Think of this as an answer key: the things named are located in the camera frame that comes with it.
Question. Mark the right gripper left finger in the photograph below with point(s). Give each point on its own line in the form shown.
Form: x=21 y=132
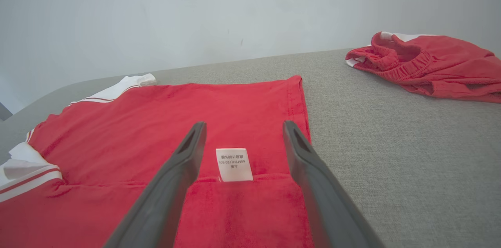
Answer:
x=164 y=201

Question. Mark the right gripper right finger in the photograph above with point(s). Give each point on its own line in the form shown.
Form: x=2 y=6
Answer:
x=328 y=209

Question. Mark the red shirt with white sleeves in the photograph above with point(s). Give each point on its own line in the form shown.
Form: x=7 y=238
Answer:
x=117 y=130

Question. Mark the red shorts with white stripe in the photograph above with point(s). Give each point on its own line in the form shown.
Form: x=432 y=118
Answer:
x=450 y=64

